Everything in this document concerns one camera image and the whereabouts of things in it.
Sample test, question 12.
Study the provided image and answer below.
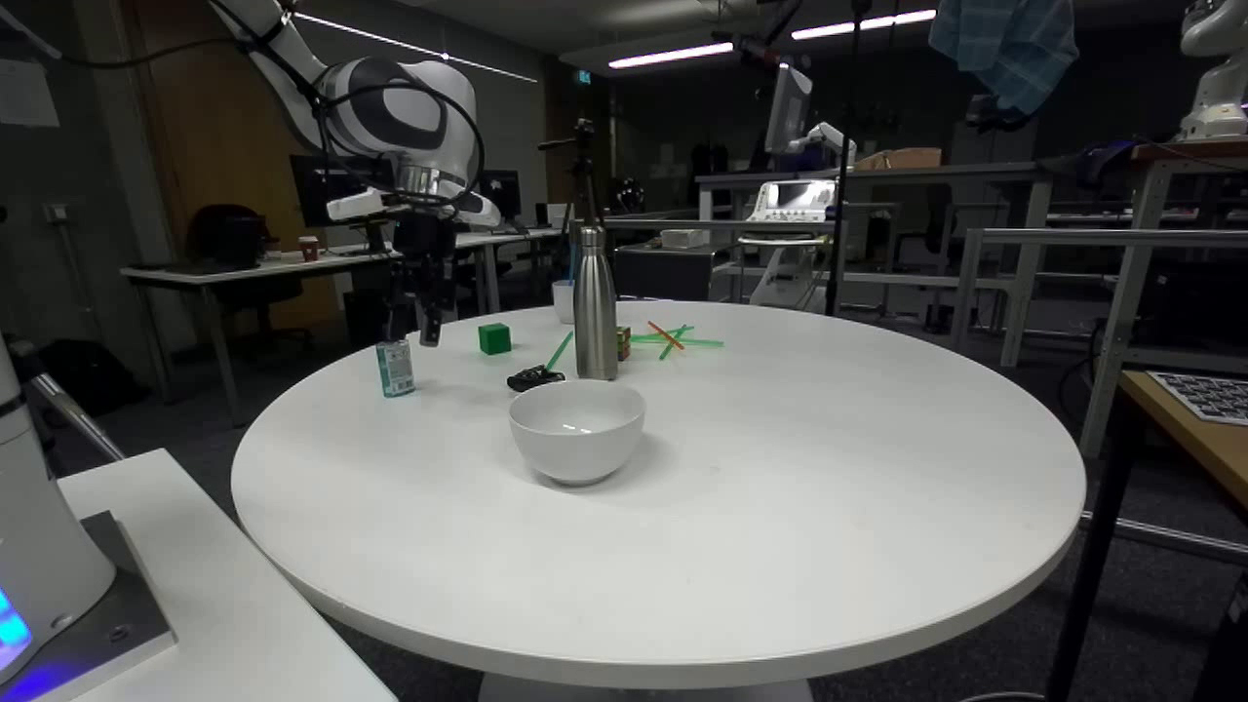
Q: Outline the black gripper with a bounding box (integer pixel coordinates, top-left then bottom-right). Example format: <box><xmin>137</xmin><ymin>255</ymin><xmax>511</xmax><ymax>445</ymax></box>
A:
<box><xmin>380</xmin><ymin>208</ymin><xmax>462</xmax><ymax>353</ymax></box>

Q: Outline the tall stainless steel bottle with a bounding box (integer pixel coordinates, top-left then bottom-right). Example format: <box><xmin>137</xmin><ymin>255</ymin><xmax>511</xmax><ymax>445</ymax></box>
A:
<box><xmin>570</xmin><ymin>221</ymin><xmax>623</xmax><ymax>384</ymax></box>

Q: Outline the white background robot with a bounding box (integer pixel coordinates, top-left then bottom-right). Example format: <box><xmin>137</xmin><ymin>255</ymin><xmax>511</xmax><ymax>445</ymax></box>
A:
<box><xmin>1173</xmin><ymin>0</ymin><xmax>1248</xmax><ymax>143</ymax></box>

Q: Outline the white background desk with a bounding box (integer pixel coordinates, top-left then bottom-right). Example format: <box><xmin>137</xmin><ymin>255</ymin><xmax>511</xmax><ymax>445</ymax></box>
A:
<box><xmin>117</xmin><ymin>227</ymin><xmax>566</xmax><ymax>409</ymax></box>

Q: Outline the grey keyboard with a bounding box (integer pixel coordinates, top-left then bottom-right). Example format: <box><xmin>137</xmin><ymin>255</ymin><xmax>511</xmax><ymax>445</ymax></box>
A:
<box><xmin>1147</xmin><ymin>367</ymin><xmax>1248</xmax><ymax>431</ymax></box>

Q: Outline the black vertical stand pole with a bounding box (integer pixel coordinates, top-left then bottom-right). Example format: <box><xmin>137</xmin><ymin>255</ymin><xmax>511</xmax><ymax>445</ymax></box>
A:
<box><xmin>823</xmin><ymin>0</ymin><xmax>874</xmax><ymax>322</ymax></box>

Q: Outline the wooden side table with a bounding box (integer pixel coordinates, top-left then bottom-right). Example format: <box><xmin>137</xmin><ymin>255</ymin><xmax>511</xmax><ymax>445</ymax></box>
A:
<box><xmin>1045</xmin><ymin>367</ymin><xmax>1248</xmax><ymax>702</ymax></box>

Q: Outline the black folding multi-tool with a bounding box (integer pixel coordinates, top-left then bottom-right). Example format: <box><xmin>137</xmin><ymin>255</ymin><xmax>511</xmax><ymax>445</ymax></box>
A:
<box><xmin>505</xmin><ymin>364</ymin><xmax>570</xmax><ymax>396</ymax></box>

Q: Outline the grey robot mounting plate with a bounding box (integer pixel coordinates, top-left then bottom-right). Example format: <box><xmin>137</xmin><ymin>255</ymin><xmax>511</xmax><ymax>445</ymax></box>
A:
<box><xmin>0</xmin><ymin>509</ymin><xmax>180</xmax><ymax>702</ymax></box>

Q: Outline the short ceiling light strip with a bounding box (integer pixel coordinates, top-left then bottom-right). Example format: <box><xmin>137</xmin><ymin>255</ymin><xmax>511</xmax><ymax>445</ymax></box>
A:
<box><xmin>606</xmin><ymin>38</ymin><xmax>740</xmax><ymax>73</ymax></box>

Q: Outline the small teal bottle blue cap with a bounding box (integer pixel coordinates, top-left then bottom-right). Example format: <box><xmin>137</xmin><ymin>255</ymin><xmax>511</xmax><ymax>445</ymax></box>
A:
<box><xmin>373</xmin><ymin>337</ymin><xmax>423</xmax><ymax>402</ymax></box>

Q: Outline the orange stick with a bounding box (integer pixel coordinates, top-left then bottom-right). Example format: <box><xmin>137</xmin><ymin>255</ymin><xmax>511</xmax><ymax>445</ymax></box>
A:
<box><xmin>644</xmin><ymin>318</ymin><xmax>689</xmax><ymax>357</ymax></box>

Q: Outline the black backpack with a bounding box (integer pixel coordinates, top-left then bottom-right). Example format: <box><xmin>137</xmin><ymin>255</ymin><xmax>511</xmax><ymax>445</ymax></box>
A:
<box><xmin>185</xmin><ymin>202</ymin><xmax>273</xmax><ymax>273</ymax></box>

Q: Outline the white ceramic bowl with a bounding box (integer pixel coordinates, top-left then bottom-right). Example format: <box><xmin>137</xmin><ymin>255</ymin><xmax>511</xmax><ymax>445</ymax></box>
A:
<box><xmin>505</xmin><ymin>375</ymin><xmax>652</xmax><ymax>491</ymax></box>

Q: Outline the blue hanging cloth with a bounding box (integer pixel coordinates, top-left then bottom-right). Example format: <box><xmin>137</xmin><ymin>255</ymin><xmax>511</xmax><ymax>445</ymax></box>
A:
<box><xmin>925</xmin><ymin>0</ymin><xmax>1086</xmax><ymax>127</ymax></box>

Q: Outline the long ceiling light strip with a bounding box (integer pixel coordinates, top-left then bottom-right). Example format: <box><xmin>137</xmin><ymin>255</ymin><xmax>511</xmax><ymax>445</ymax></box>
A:
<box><xmin>788</xmin><ymin>4</ymin><xmax>939</xmax><ymax>47</ymax></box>

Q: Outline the black computer monitor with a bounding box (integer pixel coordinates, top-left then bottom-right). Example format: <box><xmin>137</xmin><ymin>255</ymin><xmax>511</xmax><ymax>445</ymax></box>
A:
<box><xmin>285</xmin><ymin>151</ymin><xmax>395</xmax><ymax>229</ymax></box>

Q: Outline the white frame workbench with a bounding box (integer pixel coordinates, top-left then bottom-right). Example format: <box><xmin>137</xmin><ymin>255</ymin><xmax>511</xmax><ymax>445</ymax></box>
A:
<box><xmin>947</xmin><ymin>137</ymin><xmax>1248</xmax><ymax>452</ymax></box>

